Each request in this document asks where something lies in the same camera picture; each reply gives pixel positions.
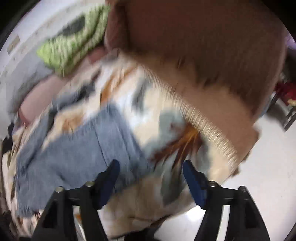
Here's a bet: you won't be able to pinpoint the blue denim pants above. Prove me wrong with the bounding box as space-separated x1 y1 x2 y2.
16 104 152 217

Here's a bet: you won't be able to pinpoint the leaf pattern blanket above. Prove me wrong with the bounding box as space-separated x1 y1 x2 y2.
0 52 260 240

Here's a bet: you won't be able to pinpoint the pink bolster pillow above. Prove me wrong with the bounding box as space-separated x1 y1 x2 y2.
18 46 107 126

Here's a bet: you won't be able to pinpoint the green patterned cloth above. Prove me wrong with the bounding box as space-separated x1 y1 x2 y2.
36 4 110 77

